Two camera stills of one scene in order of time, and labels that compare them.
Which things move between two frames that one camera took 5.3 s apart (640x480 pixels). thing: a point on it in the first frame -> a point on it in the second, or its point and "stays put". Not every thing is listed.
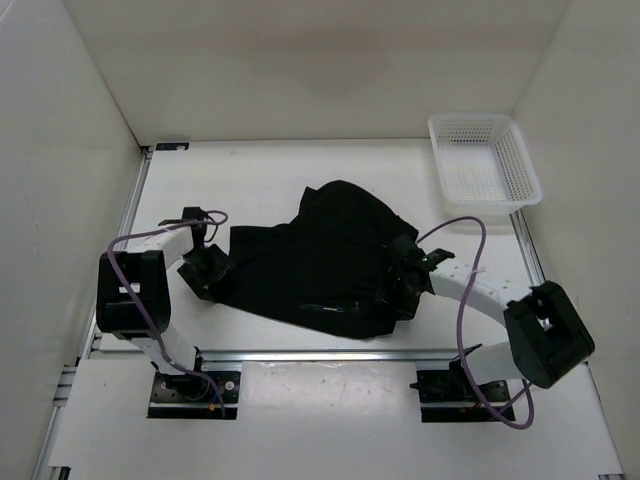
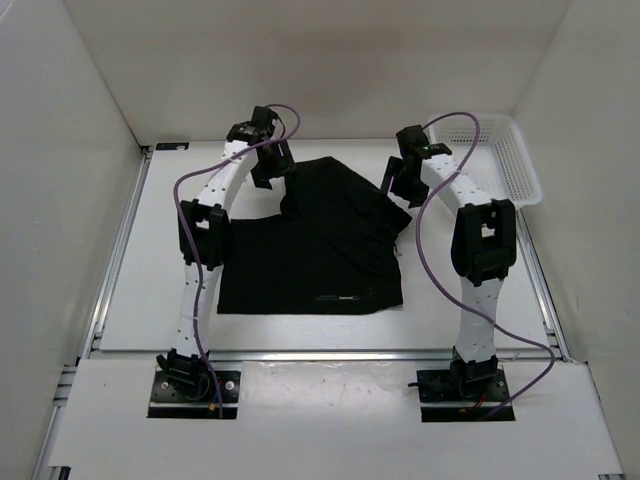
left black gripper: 199,282 -> 284,166
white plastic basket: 484,165 stays put
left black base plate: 192,396 stays put
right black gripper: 405,309 -> 416,196
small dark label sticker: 168,146 stays put
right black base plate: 451,396 stays put
